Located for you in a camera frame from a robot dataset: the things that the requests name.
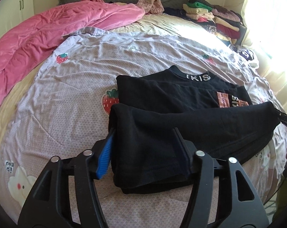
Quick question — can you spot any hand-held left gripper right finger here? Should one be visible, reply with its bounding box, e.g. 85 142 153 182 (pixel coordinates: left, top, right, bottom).
173 127 270 228

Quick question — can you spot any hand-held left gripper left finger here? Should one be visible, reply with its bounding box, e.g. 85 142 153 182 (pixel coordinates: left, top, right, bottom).
17 127 117 228

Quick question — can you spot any black long-sleeve shirt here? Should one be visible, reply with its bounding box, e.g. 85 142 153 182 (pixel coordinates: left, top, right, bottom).
108 65 281 194

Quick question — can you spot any pile of folded clothes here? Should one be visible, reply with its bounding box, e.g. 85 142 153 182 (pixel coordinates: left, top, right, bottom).
183 0 247 47

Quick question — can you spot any white strawberry print bedsheet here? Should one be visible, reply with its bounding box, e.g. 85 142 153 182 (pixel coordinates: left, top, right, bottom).
0 26 287 228

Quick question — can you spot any purple white printed garment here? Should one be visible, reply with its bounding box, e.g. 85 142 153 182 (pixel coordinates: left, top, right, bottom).
238 48 256 62

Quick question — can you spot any cream curtain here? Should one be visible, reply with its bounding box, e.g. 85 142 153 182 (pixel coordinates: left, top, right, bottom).
243 0 287 95

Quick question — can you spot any cream bed sheet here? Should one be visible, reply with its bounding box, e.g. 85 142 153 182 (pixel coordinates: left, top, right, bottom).
0 13 236 136

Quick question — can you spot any pink quilt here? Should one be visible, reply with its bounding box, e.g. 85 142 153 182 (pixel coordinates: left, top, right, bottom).
0 0 147 115

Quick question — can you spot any dark navy garment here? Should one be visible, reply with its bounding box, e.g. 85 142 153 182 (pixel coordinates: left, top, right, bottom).
164 7 189 18

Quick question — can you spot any pink knit garment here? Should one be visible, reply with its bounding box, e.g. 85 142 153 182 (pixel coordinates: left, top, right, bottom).
136 0 165 15

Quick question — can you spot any white wardrobe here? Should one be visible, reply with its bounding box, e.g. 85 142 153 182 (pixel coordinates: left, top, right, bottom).
0 0 36 46

